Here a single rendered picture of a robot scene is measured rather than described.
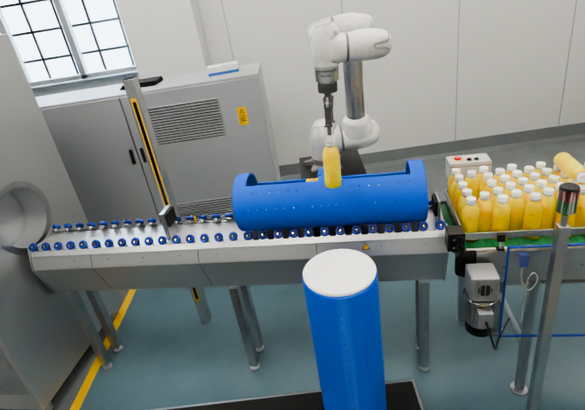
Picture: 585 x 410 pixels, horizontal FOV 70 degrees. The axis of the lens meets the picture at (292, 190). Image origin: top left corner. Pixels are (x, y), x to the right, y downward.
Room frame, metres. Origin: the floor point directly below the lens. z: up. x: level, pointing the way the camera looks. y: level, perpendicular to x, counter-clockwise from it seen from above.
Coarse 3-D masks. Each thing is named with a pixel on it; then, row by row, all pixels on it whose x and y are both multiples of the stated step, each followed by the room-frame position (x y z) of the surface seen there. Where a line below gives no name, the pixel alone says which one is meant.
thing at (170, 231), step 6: (168, 210) 1.93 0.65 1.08; (162, 216) 1.88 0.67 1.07; (168, 216) 1.89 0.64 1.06; (174, 216) 1.95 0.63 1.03; (162, 222) 1.88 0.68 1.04; (168, 222) 1.88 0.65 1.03; (174, 222) 1.96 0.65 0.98; (168, 228) 1.89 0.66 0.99; (174, 228) 1.94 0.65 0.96; (168, 234) 1.88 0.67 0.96; (174, 234) 1.92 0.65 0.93
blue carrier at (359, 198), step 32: (416, 160) 1.70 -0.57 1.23; (256, 192) 1.73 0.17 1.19; (288, 192) 1.69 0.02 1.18; (320, 192) 1.65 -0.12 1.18; (352, 192) 1.62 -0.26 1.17; (384, 192) 1.59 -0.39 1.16; (416, 192) 1.56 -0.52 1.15; (256, 224) 1.70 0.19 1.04; (288, 224) 1.67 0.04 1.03; (320, 224) 1.65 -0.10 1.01; (352, 224) 1.64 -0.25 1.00
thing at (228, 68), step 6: (210, 66) 3.43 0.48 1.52; (216, 66) 3.38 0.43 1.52; (222, 66) 3.38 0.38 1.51; (228, 66) 3.38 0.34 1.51; (234, 66) 3.39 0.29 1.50; (210, 72) 3.37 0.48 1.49; (216, 72) 3.37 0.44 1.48; (222, 72) 3.38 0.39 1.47; (228, 72) 3.38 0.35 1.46; (234, 72) 3.39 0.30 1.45
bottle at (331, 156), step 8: (328, 152) 1.56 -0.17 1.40; (336, 152) 1.56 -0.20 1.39; (328, 160) 1.55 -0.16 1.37; (336, 160) 1.55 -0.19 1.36; (328, 168) 1.55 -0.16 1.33; (336, 168) 1.55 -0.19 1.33; (328, 176) 1.55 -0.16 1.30; (336, 176) 1.55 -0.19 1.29; (328, 184) 1.56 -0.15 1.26; (336, 184) 1.55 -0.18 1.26
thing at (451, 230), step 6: (450, 228) 1.47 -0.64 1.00; (456, 228) 1.46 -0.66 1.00; (462, 228) 1.46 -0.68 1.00; (450, 234) 1.43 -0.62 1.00; (456, 234) 1.42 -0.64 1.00; (462, 234) 1.42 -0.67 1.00; (450, 240) 1.43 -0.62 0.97; (456, 240) 1.42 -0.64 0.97; (462, 240) 1.42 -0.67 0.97; (450, 246) 1.43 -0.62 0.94; (456, 246) 1.42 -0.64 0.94; (462, 246) 1.41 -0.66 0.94
